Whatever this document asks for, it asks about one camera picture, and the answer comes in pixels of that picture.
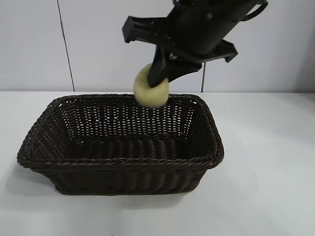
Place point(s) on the pale yellow egg yolk pastry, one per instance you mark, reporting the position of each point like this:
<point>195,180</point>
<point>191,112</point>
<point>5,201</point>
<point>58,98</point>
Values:
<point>150,97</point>

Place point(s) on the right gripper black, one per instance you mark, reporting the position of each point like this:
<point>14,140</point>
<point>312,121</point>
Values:
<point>201,27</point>

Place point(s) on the dark brown wicker basket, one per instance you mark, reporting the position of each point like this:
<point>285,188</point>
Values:
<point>118,172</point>

